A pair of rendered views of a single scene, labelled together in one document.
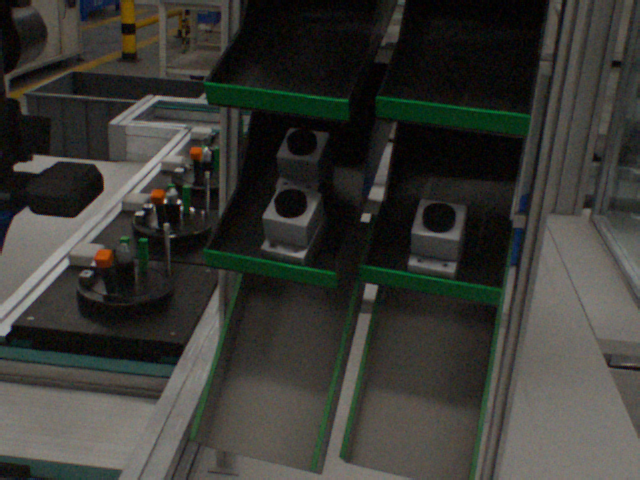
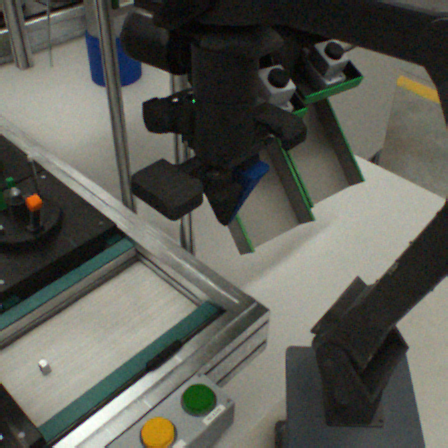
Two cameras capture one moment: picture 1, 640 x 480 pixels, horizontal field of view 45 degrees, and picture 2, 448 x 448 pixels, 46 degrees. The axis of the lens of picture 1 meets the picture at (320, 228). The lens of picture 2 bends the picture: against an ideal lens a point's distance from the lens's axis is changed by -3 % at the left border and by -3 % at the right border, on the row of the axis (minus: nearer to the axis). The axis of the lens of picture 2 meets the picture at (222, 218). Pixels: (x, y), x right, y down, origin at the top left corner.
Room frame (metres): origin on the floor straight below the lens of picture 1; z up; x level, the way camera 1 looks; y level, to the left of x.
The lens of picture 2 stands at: (0.29, 0.60, 1.60)
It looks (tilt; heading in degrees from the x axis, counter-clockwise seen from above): 41 degrees down; 310
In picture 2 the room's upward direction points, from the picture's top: straight up
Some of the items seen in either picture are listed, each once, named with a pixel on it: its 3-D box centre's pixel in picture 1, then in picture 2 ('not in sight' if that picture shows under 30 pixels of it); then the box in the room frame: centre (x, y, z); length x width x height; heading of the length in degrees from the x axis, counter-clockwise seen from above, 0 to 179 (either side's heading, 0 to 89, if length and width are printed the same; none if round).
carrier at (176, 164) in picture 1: (205, 166); not in sight; (1.50, 0.24, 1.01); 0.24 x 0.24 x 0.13; 85
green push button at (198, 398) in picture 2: not in sight; (198, 400); (0.55, 0.33, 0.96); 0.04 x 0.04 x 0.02
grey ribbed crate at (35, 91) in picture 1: (128, 117); not in sight; (2.85, 0.75, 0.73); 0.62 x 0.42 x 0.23; 85
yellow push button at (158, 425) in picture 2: not in sight; (158, 434); (0.55, 0.40, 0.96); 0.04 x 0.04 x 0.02
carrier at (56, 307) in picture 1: (124, 267); (18, 205); (1.01, 0.28, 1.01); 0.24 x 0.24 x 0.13; 85
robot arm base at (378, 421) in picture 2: not in sight; (357, 384); (0.37, 0.27, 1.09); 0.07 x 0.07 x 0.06; 36
